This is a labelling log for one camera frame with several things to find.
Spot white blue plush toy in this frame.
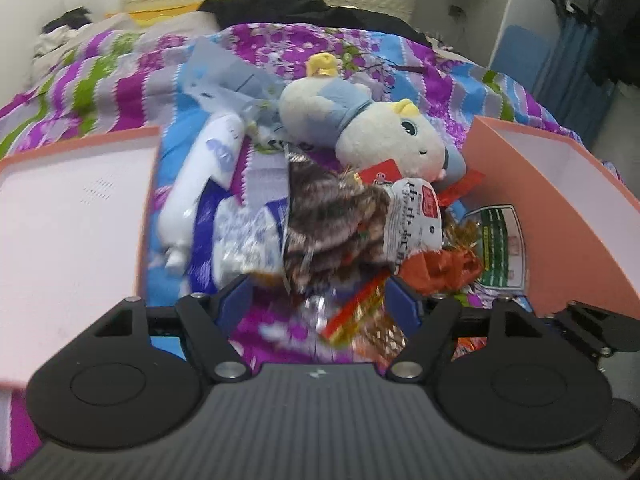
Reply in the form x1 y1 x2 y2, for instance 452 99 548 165
277 54 467 184

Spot gold crinkled wrapper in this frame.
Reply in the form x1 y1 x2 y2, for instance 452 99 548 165
442 215 482 252

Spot hanging dark clothes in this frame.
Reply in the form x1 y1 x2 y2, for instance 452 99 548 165
550 0 640 88

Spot pile of dark white clothes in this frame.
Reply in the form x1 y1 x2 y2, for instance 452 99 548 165
32 7 96 58

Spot orange red snack packet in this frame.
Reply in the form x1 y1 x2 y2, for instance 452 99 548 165
397 249 485 297

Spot black jacket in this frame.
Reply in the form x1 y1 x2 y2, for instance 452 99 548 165
200 0 433 48

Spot green white snack packet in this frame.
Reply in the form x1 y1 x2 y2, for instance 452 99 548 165
462 204 530 292

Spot white packet red label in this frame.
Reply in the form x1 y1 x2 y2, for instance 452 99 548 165
387 177 445 273

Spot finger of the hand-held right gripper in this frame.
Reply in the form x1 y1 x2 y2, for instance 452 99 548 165
545 300 640 359

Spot small red packet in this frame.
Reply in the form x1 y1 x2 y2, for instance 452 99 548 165
359 159 405 188
440 170 487 207

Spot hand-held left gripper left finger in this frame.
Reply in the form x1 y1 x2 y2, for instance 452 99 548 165
75 275 253 382

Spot yellow cloth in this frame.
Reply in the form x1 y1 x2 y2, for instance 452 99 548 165
122 2 201 27

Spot brown striped snack packet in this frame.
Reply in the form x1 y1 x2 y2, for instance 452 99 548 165
281 152 392 293

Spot white plastic bottle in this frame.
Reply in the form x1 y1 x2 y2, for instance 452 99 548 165
157 112 247 275

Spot grey blue plastic packet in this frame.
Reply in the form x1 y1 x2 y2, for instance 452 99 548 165
181 37 283 128

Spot purple floral striped blanket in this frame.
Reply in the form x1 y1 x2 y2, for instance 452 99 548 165
0 22 623 466

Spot red gold snack packet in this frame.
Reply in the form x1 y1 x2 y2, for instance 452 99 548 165
320 280 408 361

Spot shallow pink white box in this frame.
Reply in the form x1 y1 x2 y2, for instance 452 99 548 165
0 126 162 396

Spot blue white snack packet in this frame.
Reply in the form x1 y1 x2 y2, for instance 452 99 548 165
189 195 287 297

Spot grey bed sheet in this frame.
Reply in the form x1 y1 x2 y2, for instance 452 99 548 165
92 10 223 38

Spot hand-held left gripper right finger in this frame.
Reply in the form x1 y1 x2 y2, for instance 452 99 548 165
386 275 566 382

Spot deep pink white box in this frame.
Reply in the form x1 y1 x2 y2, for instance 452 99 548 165
459 115 640 322

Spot blue curtain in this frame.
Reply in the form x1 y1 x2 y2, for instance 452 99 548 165
532 10 618 133

